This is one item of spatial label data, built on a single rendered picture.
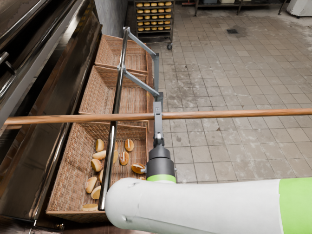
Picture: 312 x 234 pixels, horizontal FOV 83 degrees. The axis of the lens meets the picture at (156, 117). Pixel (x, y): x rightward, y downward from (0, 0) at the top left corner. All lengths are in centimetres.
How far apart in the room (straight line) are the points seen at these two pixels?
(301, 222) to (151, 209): 21
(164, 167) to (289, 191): 36
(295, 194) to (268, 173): 194
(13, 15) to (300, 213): 95
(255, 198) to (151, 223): 18
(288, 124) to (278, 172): 72
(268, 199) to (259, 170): 192
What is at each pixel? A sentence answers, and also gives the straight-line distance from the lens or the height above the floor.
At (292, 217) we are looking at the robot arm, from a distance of 25.
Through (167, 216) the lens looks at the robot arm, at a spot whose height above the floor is 142.
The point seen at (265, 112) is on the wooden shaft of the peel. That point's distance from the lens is 85.
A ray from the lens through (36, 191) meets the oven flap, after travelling 96.
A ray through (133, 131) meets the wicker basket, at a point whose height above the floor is 70.
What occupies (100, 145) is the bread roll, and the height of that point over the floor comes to 65.
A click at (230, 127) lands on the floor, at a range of 235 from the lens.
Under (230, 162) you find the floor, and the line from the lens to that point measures 208.
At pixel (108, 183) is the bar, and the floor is 117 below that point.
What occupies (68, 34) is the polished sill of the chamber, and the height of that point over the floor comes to 118.
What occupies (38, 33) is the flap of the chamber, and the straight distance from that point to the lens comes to 94.
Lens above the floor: 174
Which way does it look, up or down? 50 degrees down
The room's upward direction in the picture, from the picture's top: straight up
